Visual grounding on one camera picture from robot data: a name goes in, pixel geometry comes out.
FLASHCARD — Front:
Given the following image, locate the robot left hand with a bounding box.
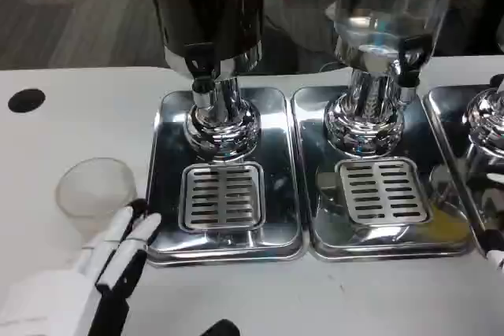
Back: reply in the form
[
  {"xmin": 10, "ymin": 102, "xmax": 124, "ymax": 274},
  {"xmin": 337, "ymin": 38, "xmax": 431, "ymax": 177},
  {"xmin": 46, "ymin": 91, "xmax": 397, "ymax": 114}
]
[{"xmin": 0, "ymin": 198, "xmax": 241, "ymax": 336}]

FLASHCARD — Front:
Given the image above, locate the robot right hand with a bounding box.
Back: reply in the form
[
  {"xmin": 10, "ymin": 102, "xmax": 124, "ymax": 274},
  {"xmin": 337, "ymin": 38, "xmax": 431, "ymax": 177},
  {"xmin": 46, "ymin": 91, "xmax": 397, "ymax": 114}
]
[{"xmin": 484, "ymin": 228, "xmax": 504, "ymax": 275}]

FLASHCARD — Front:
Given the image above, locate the clear ribbed glass cup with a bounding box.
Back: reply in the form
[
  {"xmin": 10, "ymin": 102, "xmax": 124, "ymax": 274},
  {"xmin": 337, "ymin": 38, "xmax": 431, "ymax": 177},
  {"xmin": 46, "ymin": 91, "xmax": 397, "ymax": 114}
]
[{"xmin": 54, "ymin": 157, "xmax": 139, "ymax": 235}]

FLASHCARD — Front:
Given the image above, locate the steel dispenser base tray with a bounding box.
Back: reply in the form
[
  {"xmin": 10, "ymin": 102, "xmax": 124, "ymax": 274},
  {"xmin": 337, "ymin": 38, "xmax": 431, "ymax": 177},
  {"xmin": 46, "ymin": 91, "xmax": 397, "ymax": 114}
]
[
  {"xmin": 290, "ymin": 84, "xmax": 476, "ymax": 262},
  {"xmin": 144, "ymin": 87, "xmax": 306, "ymax": 267},
  {"xmin": 421, "ymin": 83, "xmax": 504, "ymax": 262}
]

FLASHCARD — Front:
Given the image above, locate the steel drip grid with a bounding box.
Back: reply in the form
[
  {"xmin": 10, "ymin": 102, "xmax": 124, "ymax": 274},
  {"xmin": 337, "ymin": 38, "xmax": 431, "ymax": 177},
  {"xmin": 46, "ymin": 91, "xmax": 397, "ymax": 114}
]
[
  {"xmin": 179, "ymin": 161, "xmax": 267, "ymax": 231},
  {"xmin": 334, "ymin": 157, "xmax": 433, "ymax": 227}
]

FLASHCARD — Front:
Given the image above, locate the black round counter hole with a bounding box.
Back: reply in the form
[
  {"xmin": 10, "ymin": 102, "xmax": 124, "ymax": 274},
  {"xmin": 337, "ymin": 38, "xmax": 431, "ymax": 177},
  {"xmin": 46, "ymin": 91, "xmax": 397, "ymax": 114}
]
[{"xmin": 7, "ymin": 87, "xmax": 46, "ymax": 114}]

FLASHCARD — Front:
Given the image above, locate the dark drink dispenser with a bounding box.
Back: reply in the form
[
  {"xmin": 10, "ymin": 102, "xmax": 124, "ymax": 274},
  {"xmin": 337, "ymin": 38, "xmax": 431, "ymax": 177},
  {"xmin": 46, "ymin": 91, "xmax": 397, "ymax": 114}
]
[{"xmin": 146, "ymin": 0, "xmax": 264, "ymax": 164}]

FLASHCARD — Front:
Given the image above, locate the chrome dispenser pedestal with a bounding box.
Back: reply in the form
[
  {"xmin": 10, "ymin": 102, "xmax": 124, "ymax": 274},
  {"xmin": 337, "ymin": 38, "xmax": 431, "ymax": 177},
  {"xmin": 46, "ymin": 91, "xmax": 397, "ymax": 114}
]
[{"xmin": 466, "ymin": 74, "xmax": 504, "ymax": 148}]

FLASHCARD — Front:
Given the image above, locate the black handled chrome tap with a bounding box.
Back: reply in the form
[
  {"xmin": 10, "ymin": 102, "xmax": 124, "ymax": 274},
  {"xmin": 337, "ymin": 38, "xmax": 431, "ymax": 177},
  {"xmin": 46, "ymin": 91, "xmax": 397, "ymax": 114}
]
[
  {"xmin": 395, "ymin": 35, "xmax": 428, "ymax": 107},
  {"xmin": 184, "ymin": 42, "xmax": 218, "ymax": 111}
]

